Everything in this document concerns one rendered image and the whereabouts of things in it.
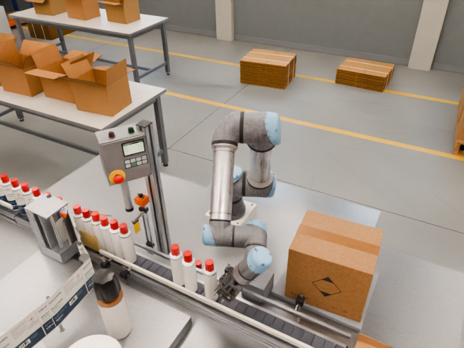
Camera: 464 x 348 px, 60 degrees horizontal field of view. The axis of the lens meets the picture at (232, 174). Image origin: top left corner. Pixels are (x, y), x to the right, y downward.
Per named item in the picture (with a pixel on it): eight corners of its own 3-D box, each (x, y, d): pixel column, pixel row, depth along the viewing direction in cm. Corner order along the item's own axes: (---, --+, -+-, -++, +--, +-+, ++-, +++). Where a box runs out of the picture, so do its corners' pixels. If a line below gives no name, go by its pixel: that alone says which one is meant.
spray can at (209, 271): (202, 300, 158) (199, 264, 146) (209, 290, 162) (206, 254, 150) (214, 305, 156) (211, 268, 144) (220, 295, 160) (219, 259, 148)
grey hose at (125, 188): (123, 210, 173) (114, 170, 161) (129, 205, 175) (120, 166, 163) (130, 213, 171) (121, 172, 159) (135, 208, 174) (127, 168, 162)
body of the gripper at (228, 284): (212, 291, 144) (226, 277, 135) (224, 274, 150) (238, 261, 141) (228, 305, 143) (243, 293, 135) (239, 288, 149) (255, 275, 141)
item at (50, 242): (41, 253, 180) (22, 208, 165) (63, 235, 189) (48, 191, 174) (63, 264, 174) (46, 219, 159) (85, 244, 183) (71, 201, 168)
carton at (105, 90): (61, 114, 313) (48, 68, 291) (103, 89, 351) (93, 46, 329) (106, 123, 299) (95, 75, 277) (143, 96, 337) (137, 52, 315)
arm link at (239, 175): (218, 186, 193) (217, 162, 185) (246, 187, 192) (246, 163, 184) (215, 201, 183) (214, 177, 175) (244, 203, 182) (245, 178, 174)
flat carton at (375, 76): (334, 83, 546) (336, 68, 535) (346, 70, 583) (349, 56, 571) (382, 92, 519) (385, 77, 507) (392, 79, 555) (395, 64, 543)
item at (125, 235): (122, 262, 175) (113, 226, 163) (130, 254, 178) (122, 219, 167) (131, 266, 173) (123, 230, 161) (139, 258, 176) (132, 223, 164)
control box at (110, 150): (104, 174, 159) (94, 131, 148) (146, 162, 164) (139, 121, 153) (110, 188, 151) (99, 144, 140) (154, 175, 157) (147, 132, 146)
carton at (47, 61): (29, 101, 332) (14, 58, 311) (76, 79, 371) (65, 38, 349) (69, 112, 316) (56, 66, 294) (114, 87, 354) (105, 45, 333)
